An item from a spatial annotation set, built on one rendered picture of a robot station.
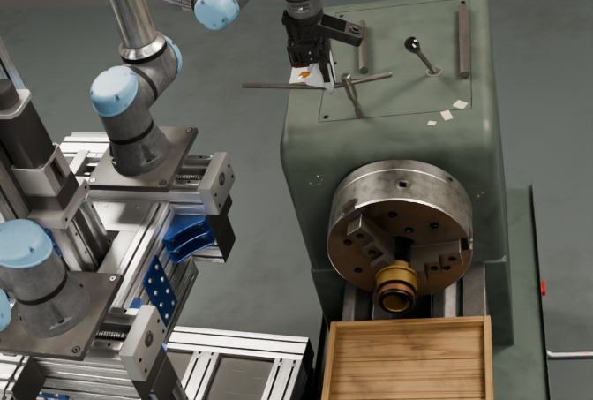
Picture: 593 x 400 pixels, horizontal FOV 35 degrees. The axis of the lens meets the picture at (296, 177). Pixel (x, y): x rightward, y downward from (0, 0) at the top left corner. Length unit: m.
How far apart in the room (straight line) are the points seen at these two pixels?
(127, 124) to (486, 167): 0.83
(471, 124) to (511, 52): 2.36
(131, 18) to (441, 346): 1.02
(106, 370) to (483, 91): 1.02
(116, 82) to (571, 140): 2.18
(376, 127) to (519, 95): 2.11
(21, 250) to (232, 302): 1.73
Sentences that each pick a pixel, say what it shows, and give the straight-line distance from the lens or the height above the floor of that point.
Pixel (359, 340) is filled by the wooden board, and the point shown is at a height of 0.88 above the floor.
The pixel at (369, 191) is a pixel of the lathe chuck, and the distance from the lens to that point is 2.00.
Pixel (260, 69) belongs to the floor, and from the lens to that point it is 4.64.
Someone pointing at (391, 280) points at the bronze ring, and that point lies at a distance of 1.97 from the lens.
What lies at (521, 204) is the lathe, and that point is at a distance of 2.91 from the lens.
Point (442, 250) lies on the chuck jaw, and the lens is 2.02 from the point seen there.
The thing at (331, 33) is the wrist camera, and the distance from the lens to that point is 2.00.
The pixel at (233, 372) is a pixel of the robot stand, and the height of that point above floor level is 0.21.
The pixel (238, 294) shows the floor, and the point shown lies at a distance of 3.58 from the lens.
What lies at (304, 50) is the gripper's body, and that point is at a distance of 2.02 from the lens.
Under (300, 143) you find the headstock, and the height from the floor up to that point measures 1.25.
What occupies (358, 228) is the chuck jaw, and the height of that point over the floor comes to 1.20.
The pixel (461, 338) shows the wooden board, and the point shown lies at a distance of 2.15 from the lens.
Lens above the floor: 2.58
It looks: 41 degrees down
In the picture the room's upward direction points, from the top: 16 degrees counter-clockwise
